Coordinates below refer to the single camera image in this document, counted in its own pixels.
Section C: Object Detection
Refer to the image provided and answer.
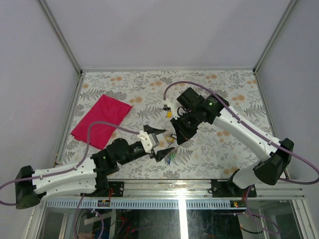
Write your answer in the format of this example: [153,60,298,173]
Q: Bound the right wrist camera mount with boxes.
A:
[163,100,182,119]

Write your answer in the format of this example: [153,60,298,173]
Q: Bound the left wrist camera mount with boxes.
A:
[138,130,159,153]

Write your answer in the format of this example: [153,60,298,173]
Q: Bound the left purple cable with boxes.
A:
[0,121,142,206]

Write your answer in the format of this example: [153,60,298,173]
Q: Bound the red cloth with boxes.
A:
[71,95,132,150]

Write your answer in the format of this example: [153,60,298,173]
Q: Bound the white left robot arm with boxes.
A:
[14,125,173,210]

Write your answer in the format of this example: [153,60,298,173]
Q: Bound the yellow key tag with label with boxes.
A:
[165,136,175,142]

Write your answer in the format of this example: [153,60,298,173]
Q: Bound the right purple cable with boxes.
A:
[163,81,319,185]

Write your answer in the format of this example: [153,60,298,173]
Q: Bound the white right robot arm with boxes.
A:
[164,88,294,197]

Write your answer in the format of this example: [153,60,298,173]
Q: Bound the purple cable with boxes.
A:
[0,121,142,206]
[163,81,319,185]

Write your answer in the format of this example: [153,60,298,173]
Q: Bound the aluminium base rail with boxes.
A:
[37,178,306,200]

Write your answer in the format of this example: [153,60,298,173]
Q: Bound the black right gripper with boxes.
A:
[170,109,201,145]

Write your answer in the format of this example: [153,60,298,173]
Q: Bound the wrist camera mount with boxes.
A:
[163,100,182,119]
[138,130,159,153]

